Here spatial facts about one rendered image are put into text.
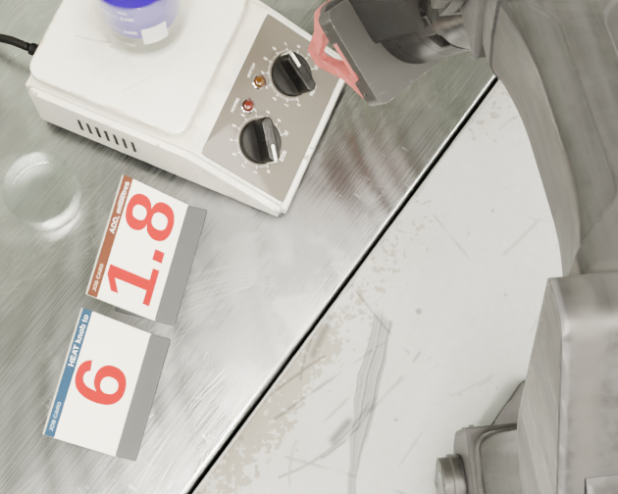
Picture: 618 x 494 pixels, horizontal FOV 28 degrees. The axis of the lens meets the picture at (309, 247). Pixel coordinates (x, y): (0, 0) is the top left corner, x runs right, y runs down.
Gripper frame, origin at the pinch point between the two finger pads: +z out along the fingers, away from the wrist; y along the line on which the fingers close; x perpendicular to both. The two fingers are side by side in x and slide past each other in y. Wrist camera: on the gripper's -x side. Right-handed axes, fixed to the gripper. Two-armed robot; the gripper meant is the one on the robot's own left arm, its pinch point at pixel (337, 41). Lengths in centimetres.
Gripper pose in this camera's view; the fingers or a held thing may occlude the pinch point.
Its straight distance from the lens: 83.8
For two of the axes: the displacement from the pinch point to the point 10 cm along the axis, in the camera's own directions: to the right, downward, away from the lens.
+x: 5.2, 8.1, 2.6
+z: -4.7, 0.2, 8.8
